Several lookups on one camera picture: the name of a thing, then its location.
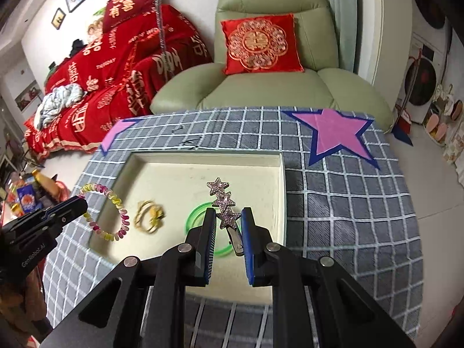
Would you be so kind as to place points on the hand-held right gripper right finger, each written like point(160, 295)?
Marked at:
point(248, 246)

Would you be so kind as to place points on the floral patterned board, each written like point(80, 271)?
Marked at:
point(455, 145)

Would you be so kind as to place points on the red embroidered cushion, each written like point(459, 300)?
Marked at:
point(261, 43)

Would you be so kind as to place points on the red covered sofa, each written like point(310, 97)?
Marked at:
point(119, 79)

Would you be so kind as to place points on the teal curtain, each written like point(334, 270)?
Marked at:
point(333, 21)

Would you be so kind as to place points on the pink star patch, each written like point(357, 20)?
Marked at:
point(119, 130)
point(333, 130)

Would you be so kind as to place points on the white tumble dryer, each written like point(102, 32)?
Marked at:
point(431, 3)

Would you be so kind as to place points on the gooseneck floor stand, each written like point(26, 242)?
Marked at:
point(161, 25)

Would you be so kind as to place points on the red printed pillow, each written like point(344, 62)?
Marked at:
point(134, 0)

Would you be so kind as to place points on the green bangle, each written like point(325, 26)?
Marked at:
point(191, 217)

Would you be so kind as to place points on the small framed wall picture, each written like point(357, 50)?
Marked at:
point(58, 18)

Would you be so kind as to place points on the cartoon print cushion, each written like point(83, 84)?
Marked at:
point(95, 31)

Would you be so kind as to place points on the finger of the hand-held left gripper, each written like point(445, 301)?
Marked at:
point(61, 206)
point(74, 213)

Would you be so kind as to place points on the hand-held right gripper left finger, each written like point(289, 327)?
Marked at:
point(208, 246)

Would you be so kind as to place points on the grey checked tablecloth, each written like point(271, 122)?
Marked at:
point(344, 206)

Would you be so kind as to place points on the white washing machine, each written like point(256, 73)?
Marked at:
point(420, 79)

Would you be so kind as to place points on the blue printed box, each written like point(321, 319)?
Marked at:
point(29, 199)

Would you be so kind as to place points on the red unframed wall picture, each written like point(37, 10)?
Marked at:
point(27, 97)

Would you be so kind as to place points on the rack of slippers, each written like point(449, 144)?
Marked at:
point(440, 123)

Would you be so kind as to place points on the green armchair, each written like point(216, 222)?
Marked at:
point(253, 90)

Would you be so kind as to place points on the crumpled grey white cloth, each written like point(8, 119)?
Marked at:
point(58, 101)

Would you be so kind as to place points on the dark clothing heap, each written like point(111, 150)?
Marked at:
point(77, 46)

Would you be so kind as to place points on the cream jewelry tray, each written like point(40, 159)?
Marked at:
point(174, 174)

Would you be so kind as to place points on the orange printed garment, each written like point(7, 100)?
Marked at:
point(21, 301)

